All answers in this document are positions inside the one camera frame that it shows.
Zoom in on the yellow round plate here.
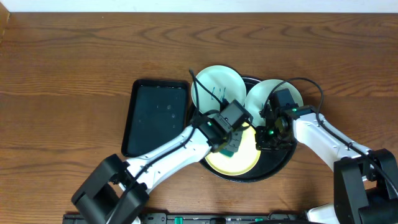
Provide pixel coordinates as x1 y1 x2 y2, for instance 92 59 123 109
205 123 261 176

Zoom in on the light blue plate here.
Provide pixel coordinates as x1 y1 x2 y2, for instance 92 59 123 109
244 79 303 127
196 65 246 114

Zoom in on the green and yellow sponge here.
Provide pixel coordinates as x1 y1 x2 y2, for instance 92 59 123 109
219 149 234 157

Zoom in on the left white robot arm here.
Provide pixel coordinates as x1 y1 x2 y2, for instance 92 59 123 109
71 100 252 223

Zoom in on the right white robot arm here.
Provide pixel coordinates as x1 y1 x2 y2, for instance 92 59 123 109
256 89 397 223

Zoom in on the black round tray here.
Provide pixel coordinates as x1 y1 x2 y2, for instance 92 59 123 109
185 75 299 184

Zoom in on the black rectangular tray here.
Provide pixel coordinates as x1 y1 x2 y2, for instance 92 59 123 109
121 79 189 157

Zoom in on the right black cable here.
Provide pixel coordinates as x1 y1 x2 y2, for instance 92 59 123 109
262 77 398 200

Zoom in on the black cable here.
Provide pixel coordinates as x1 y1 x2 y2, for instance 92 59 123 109
262 77 398 200
188 68 229 125

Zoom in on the left black cable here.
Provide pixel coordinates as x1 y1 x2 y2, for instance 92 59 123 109
188 68 229 125

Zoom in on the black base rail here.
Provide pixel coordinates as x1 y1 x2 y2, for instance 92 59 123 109
62 212 312 224

